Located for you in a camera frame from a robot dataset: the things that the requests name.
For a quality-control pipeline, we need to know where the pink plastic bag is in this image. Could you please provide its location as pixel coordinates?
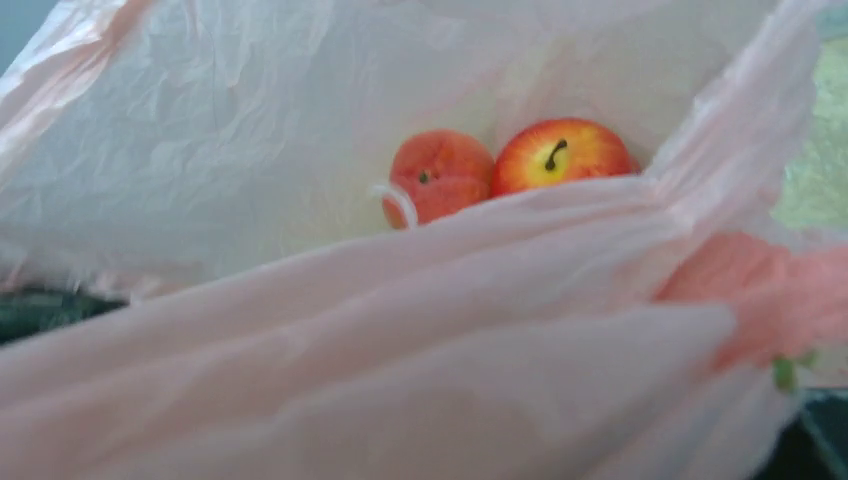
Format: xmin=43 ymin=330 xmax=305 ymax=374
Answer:
xmin=1 ymin=1 xmax=847 ymax=479

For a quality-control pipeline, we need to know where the orange fake peach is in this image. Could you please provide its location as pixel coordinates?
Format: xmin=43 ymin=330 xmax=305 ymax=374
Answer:
xmin=388 ymin=129 xmax=494 ymax=225

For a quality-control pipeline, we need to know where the red yellow fake apple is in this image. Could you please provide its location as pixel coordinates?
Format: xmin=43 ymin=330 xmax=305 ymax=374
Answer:
xmin=490 ymin=117 xmax=640 ymax=198

